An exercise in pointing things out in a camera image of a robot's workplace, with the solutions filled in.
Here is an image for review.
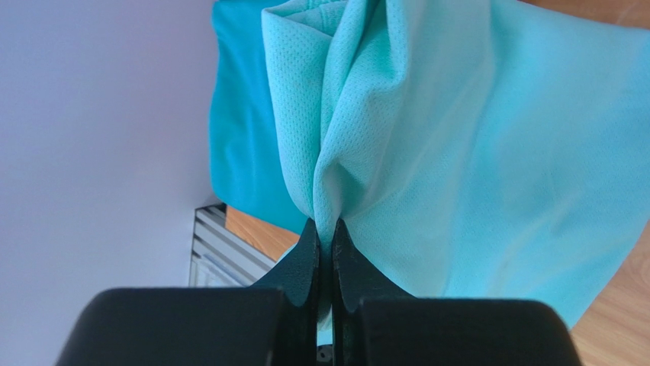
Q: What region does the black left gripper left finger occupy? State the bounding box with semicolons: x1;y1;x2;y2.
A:
58;220;320;365

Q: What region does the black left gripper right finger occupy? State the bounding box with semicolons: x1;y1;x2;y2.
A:
331;220;581;365

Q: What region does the teal green t shirt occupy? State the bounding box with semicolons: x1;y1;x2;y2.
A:
261;1;649;326

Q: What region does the folded dark teal t shirt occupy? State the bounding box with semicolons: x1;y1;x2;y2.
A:
209;1;307;234

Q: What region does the aluminium front rail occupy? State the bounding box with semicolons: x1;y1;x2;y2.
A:
188;204;275;287

